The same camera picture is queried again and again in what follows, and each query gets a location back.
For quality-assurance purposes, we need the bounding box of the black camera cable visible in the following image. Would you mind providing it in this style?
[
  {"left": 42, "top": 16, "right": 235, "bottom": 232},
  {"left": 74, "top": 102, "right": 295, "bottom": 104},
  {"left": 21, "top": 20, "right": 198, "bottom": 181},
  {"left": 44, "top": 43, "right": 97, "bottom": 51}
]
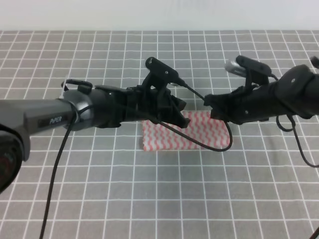
[
  {"left": 38, "top": 79, "right": 234, "bottom": 239},
  {"left": 269, "top": 73, "right": 319, "bottom": 168}
]

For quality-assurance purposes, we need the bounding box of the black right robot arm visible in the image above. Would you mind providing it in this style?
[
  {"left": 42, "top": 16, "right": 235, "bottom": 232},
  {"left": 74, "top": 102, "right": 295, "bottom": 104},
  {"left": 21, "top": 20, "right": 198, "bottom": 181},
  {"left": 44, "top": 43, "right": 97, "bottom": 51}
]
[{"left": 204, "top": 55, "right": 319, "bottom": 124}]

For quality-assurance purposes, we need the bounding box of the pink white wavy striped towel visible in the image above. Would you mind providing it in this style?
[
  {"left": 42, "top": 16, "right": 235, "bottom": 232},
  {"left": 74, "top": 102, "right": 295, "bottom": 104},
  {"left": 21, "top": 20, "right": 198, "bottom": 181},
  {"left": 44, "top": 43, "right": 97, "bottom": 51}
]
[{"left": 142, "top": 111, "right": 233, "bottom": 151}]

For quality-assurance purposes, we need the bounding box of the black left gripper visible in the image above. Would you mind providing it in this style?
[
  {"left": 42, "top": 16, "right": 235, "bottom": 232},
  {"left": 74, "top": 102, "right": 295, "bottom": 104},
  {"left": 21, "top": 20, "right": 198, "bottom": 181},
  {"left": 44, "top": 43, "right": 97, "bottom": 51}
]
[{"left": 119, "top": 85, "right": 190, "bottom": 128}]

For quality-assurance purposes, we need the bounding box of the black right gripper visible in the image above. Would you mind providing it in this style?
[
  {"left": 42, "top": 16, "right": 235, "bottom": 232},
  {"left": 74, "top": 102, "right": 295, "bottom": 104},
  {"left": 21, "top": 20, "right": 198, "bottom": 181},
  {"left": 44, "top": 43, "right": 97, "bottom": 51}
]
[{"left": 204, "top": 86, "right": 274, "bottom": 124}]

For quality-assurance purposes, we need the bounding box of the black left camera cable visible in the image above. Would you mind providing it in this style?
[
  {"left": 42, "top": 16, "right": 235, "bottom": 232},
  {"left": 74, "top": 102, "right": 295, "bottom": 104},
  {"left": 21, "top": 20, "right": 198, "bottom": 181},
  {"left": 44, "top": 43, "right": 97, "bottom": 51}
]
[{"left": 38, "top": 79, "right": 234, "bottom": 239}]

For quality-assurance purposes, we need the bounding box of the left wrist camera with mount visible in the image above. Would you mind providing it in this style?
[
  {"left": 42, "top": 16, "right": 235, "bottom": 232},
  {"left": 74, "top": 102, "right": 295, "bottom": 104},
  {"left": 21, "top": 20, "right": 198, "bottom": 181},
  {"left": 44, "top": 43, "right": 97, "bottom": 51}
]
[{"left": 145, "top": 57, "right": 181, "bottom": 86}]

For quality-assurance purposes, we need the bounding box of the black right camera cable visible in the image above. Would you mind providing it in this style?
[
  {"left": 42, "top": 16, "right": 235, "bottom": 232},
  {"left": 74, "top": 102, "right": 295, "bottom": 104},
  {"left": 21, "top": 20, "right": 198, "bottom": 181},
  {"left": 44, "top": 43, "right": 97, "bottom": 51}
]
[{"left": 269, "top": 73, "right": 319, "bottom": 168}]

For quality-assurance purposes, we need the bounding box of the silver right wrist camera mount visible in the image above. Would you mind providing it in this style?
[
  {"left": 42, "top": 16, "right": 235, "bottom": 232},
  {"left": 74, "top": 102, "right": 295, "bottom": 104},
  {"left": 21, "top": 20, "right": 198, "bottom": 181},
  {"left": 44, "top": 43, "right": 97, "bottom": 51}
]
[{"left": 224, "top": 55, "right": 272, "bottom": 87}]

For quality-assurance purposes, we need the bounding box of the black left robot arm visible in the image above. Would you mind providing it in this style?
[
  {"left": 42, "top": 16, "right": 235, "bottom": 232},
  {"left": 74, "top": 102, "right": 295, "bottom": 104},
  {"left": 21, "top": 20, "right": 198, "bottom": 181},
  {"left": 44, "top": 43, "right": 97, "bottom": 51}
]
[{"left": 0, "top": 80, "right": 190, "bottom": 191}]

